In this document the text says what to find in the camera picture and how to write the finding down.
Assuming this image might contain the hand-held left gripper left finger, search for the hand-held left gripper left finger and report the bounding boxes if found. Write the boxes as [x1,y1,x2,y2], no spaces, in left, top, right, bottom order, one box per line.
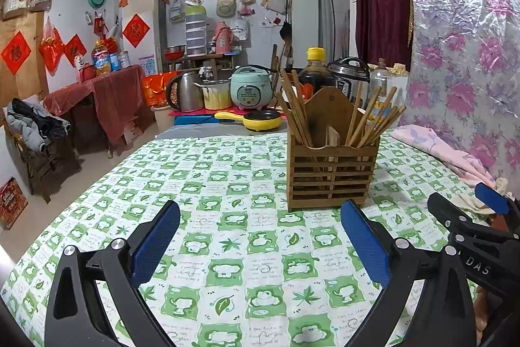
[44,200,181,347]

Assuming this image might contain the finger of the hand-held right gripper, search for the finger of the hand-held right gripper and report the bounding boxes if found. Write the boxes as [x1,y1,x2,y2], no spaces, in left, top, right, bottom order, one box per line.
[474,182,520,228]
[427,192,520,255]

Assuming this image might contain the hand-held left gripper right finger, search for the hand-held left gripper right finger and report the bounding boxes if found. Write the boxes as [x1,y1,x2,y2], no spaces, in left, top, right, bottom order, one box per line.
[340,199,477,347]

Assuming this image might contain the wooden slatted chopstick holder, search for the wooden slatted chopstick holder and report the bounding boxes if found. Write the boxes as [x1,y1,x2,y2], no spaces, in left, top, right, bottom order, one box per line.
[288,87,380,213]

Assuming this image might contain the bunch of brown wooden chopsticks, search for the bunch of brown wooden chopsticks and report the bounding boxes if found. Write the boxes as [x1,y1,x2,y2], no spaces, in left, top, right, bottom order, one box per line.
[278,67,407,153]

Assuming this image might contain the person's right forearm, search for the person's right forearm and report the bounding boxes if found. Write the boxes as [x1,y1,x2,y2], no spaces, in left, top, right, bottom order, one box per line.
[474,284,492,331]

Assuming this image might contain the cream crumpled cloth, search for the cream crumpled cloth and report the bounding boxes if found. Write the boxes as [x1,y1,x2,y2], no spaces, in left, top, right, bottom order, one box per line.
[451,178,513,215]

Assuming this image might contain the pink floral cloth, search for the pink floral cloth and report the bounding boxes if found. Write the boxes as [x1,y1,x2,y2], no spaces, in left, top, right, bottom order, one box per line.
[392,125,496,187]

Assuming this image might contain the green checked tablecloth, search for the green checked tablecloth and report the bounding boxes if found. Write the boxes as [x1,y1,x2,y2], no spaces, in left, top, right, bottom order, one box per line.
[0,136,504,347]

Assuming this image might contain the brown cardboard box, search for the brown cardboard box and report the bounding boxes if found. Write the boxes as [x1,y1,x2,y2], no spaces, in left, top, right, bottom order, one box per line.
[121,118,146,146]

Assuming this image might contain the blue mat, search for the blue mat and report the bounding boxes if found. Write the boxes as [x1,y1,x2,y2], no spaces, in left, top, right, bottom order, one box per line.
[173,110,248,127]

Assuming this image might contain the wooden chair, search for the wooden chair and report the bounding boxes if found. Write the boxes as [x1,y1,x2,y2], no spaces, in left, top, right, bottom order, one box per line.
[4,127,82,205]

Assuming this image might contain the white box yellow top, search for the white box yellow top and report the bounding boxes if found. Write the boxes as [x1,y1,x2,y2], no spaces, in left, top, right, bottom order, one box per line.
[386,62,408,87]

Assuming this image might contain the clear plastic bottle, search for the clear plastic bottle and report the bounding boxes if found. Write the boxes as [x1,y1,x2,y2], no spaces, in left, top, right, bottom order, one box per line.
[368,58,394,116]

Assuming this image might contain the red cardboard gift box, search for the red cardboard gift box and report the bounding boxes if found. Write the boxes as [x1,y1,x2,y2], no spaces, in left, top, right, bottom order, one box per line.
[0,176,30,231]

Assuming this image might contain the table with red cloth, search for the table with red cloth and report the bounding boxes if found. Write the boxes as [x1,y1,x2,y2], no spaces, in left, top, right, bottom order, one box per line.
[43,64,157,158]

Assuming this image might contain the steel electric kettle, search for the steel electric kettle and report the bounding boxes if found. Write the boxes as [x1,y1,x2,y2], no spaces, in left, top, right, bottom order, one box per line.
[166,70,205,113]

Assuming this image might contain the floral plastic sheet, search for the floral plastic sheet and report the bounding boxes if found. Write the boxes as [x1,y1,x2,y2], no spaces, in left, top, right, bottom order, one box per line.
[402,0,520,185]

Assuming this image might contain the red gift bag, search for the red gift bag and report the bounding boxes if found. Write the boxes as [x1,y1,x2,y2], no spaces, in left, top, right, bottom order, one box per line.
[141,73,179,108]

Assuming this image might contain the cream pot with lid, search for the cream pot with lid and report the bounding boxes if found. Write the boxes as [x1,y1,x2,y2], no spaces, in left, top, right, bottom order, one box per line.
[194,79,233,110]

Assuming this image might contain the yellow frying pan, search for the yellow frying pan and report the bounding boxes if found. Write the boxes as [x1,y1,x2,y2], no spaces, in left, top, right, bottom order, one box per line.
[214,109,283,132]

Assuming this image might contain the black steel pressure cooker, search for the black steel pressure cooker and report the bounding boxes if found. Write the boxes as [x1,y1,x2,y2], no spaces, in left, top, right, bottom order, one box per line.
[327,57,371,98]

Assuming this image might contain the pile of grey clothes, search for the pile of grey clothes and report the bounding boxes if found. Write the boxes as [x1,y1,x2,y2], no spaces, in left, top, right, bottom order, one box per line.
[4,98,73,154]

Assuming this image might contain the dark soy sauce bottle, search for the dark soy sauce bottle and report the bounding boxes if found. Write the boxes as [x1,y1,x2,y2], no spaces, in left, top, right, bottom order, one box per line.
[297,47,336,98]

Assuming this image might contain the light green rice cooker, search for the light green rice cooker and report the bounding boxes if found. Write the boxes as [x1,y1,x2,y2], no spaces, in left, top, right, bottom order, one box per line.
[230,64,272,111]

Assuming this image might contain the red basin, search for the red basin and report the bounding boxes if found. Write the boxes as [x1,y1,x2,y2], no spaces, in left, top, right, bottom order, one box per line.
[163,45,188,61]

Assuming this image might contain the yellow cooking oil bottle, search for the yellow cooking oil bottle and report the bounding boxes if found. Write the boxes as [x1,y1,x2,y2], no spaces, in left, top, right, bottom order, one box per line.
[90,39,118,77]

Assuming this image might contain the wooden door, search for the wooden door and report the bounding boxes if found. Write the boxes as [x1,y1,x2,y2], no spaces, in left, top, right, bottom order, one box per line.
[0,11,49,108]

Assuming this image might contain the red diamond paper decoration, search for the red diamond paper decoration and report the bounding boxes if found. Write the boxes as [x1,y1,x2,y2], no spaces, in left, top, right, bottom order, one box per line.
[64,35,87,67]
[1,32,32,75]
[122,14,151,49]

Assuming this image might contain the pink thermos flask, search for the pink thermos flask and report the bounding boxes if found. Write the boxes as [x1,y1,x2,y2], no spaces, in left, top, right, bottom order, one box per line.
[214,21,233,54]

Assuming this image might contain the stacked grey food container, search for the stacked grey food container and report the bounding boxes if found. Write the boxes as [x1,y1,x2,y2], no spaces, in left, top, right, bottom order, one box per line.
[185,5,208,56]

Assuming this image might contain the red hanging plastic bag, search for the red hanging plastic bag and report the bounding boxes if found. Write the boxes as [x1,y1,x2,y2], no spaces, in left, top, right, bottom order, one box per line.
[38,18,66,73]

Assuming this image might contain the white refrigerator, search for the white refrigerator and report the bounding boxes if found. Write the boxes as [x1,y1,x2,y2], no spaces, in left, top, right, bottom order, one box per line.
[118,0,169,77]

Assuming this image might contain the beige hanging bag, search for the beige hanging bag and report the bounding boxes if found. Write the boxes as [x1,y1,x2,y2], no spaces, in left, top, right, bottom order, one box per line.
[215,0,238,18]

